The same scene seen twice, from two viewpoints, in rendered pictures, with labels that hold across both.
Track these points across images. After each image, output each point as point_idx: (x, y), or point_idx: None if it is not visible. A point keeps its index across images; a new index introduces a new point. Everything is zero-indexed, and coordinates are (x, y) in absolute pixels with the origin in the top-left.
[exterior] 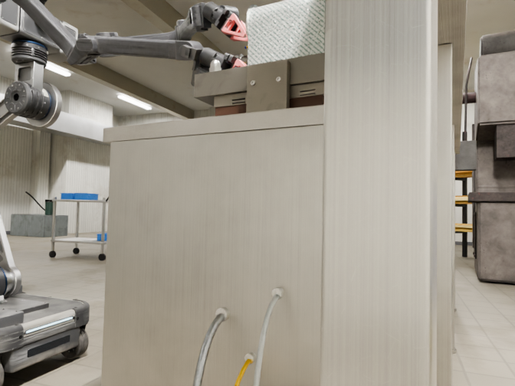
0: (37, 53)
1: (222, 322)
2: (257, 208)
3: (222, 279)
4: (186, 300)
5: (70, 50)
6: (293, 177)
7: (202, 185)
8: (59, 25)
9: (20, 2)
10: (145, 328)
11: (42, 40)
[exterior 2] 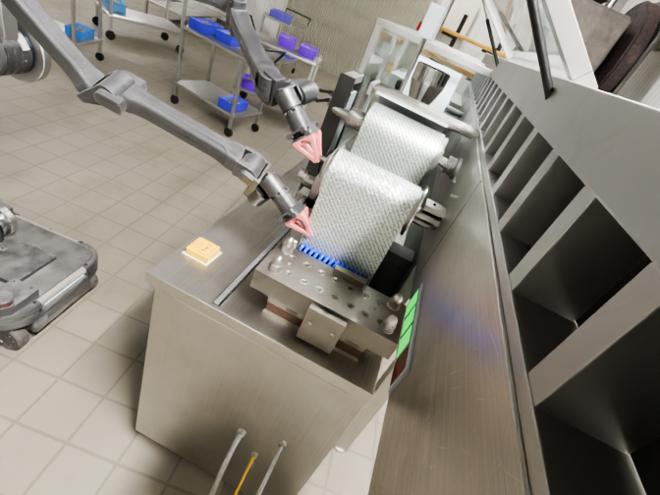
0: None
1: None
2: (283, 404)
3: (246, 418)
4: (214, 412)
5: (82, 86)
6: (316, 406)
7: (244, 369)
8: (60, 39)
9: None
10: (178, 408)
11: None
